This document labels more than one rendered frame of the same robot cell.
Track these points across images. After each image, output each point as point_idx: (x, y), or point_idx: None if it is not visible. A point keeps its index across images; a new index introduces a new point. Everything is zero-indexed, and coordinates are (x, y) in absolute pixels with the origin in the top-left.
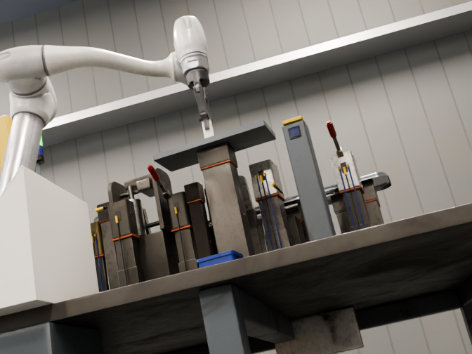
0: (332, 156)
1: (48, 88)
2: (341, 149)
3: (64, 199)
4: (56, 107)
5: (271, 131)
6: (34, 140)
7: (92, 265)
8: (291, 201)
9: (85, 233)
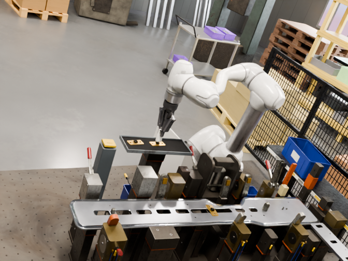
0: (96, 173)
1: (251, 88)
2: (88, 170)
3: (174, 138)
4: (264, 101)
5: (124, 145)
6: (243, 116)
7: (176, 171)
8: (140, 204)
9: (178, 157)
